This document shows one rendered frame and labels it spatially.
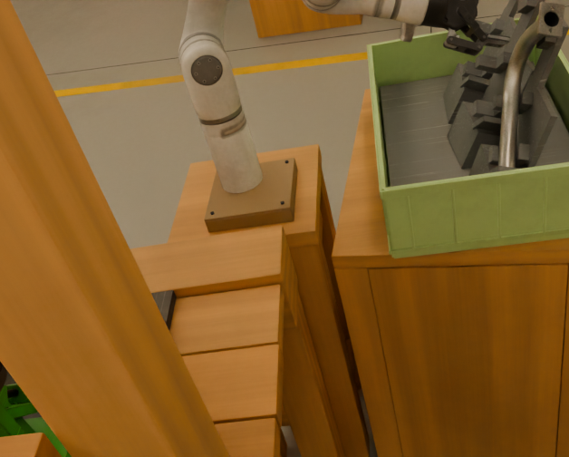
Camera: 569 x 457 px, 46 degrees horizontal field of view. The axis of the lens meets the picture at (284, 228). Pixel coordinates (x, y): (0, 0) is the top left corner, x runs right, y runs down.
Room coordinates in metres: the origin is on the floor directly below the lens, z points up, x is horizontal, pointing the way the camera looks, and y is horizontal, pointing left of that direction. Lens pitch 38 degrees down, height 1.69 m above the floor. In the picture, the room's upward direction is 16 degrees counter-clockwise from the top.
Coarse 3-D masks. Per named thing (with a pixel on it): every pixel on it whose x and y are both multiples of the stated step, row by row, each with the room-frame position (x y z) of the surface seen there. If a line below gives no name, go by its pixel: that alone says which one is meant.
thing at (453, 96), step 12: (516, 0) 1.35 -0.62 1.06; (504, 12) 1.39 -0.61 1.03; (492, 48) 1.36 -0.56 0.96; (504, 48) 1.29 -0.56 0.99; (456, 72) 1.38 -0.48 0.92; (456, 84) 1.34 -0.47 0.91; (444, 96) 1.39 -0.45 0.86; (456, 96) 1.30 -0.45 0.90; (468, 96) 1.27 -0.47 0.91; (480, 96) 1.26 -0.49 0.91; (456, 108) 1.27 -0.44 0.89
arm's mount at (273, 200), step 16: (288, 160) 1.26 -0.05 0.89; (272, 176) 1.22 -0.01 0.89; (288, 176) 1.20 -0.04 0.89; (224, 192) 1.21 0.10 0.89; (256, 192) 1.17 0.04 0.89; (272, 192) 1.15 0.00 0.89; (288, 192) 1.14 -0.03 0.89; (208, 208) 1.17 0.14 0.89; (224, 208) 1.15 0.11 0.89; (240, 208) 1.13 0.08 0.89; (256, 208) 1.12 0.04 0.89; (272, 208) 1.10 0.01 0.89; (288, 208) 1.09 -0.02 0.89; (208, 224) 1.13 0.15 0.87; (224, 224) 1.12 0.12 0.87; (240, 224) 1.11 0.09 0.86; (256, 224) 1.10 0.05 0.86
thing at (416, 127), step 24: (384, 96) 1.48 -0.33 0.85; (408, 96) 1.45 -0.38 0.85; (432, 96) 1.42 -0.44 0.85; (384, 120) 1.37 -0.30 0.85; (408, 120) 1.35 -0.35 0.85; (432, 120) 1.32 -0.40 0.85; (408, 144) 1.25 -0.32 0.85; (432, 144) 1.22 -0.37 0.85; (552, 144) 1.10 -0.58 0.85; (408, 168) 1.16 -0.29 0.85; (432, 168) 1.14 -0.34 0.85; (456, 168) 1.12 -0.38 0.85
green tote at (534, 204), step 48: (384, 48) 1.54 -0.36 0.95; (432, 48) 1.51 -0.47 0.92; (384, 144) 1.35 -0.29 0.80; (384, 192) 0.96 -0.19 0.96; (432, 192) 0.94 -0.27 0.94; (480, 192) 0.92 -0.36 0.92; (528, 192) 0.91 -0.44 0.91; (432, 240) 0.95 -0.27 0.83; (480, 240) 0.92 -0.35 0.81; (528, 240) 0.91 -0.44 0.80
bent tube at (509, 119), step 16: (544, 16) 1.00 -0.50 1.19; (560, 16) 1.00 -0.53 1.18; (528, 32) 1.04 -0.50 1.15; (544, 32) 0.98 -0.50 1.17; (560, 32) 0.98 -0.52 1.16; (528, 48) 1.05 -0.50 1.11; (512, 64) 1.07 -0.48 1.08; (512, 80) 1.05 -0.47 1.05; (512, 96) 1.03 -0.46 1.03; (512, 112) 1.01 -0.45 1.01; (512, 128) 0.99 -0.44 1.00; (512, 144) 0.97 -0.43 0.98; (512, 160) 0.95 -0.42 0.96
